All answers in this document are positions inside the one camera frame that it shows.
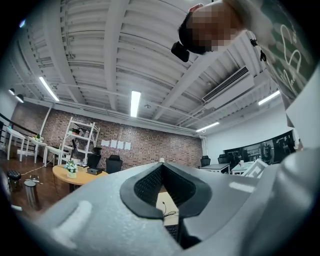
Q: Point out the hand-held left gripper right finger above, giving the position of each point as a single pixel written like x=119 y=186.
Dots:
x=225 y=195

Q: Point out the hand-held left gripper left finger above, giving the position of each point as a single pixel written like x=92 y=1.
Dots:
x=110 y=202

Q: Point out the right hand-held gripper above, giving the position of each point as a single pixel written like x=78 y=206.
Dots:
x=258 y=167

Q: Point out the black keyboard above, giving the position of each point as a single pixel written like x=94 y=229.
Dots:
x=173 y=231

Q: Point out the white desk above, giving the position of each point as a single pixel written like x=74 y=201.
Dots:
x=240 y=169

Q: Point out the dark glass partition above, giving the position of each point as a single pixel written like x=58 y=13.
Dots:
x=265 y=148

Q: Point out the grey desk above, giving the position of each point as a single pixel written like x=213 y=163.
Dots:
x=215 y=166

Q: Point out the black box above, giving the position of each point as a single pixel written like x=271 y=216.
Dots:
x=94 y=171

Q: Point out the black office chair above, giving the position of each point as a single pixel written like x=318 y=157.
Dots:
x=94 y=158
x=205 y=161
x=223 y=159
x=113 y=163

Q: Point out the round wooden table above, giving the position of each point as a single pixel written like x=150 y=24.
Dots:
x=82 y=177

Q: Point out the white flower pot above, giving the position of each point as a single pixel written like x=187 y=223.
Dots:
x=71 y=170

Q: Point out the white paper sheet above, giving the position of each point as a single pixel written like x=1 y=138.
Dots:
x=127 y=145
x=113 y=143
x=105 y=143
x=120 y=144

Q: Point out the long ceiling light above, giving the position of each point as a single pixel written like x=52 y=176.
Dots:
x=48 y=88
x=207 y=126
x=135 y=103
x=269 y=97

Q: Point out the white metal shelf rack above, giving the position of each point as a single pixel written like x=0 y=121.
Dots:
x=80 y=136

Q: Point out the white table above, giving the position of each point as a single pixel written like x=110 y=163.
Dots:
x=37 y=143
x=55 y=150
x=15 y=135

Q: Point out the metal trash bin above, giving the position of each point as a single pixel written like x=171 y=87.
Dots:
x=30 y=192

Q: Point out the white ceiling air conditioner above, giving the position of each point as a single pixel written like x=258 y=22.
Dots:
x=230 y=87

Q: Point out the small green plant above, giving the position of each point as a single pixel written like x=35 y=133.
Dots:
x=38 y=137

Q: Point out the black stool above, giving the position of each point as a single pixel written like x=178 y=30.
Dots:
x=13 y=175

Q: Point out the black handrail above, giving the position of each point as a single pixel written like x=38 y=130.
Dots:
x=17 y=125

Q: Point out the person's green printed shirt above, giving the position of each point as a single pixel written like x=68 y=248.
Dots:
x=287 y=37

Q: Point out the black spot lamp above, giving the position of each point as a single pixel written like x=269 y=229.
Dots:
x=20 y=98
x=11 y=91

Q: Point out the person's head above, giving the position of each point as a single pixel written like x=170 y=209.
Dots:
x=212 y=27

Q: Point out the black head camera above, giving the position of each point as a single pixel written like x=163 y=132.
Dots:
x=180 y=51

